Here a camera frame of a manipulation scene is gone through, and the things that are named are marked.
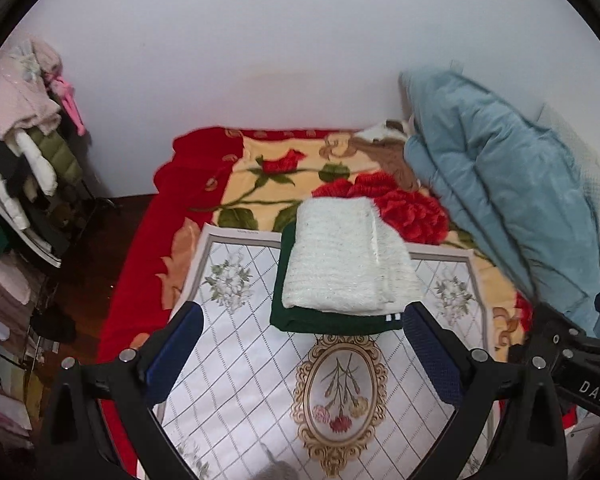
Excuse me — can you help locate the white floral checked mat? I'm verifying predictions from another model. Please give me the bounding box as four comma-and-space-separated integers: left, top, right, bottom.
152, 222, 501, 480

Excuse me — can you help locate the white puffer jacket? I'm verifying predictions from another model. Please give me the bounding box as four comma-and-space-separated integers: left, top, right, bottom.
0, 130, 59, 232

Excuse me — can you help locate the pink fuzzy garment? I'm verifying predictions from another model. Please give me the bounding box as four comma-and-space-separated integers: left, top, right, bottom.
0, 39, 64, 142

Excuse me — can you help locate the clothes rack with garments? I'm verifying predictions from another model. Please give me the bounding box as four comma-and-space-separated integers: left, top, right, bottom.
0, 110, 112, 262

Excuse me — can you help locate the dark green garment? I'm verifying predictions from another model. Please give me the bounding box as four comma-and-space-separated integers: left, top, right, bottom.
270, 220, 406, 336

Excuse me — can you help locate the light blue duvet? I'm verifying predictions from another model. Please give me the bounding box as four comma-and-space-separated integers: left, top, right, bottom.
399, 67, 600, 338

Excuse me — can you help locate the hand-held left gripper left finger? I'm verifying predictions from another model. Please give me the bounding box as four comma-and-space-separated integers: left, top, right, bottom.
36, 301, 204, 480

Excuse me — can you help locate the olive puffer jacket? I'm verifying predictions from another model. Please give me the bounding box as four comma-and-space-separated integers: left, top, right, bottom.
27, 127, 84, 187

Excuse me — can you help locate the black round object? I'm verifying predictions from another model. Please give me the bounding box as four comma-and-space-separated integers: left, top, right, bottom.
29, 306, 77, 344

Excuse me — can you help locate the red floral blanket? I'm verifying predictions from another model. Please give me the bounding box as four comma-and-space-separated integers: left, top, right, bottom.
96, 126, 578, 480

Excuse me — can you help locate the white fluffy sweater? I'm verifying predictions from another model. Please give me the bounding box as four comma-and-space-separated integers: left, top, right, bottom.
281, 196, 425, 317

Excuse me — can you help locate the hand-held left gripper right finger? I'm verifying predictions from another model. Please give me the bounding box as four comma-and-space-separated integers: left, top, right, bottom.
402, 301, 569, 480

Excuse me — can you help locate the pink strap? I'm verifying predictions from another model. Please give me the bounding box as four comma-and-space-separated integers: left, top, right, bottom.
45, 72, 89, 137

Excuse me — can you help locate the white brown cloth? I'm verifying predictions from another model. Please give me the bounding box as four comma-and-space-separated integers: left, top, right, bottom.
356, 119, 415, 143

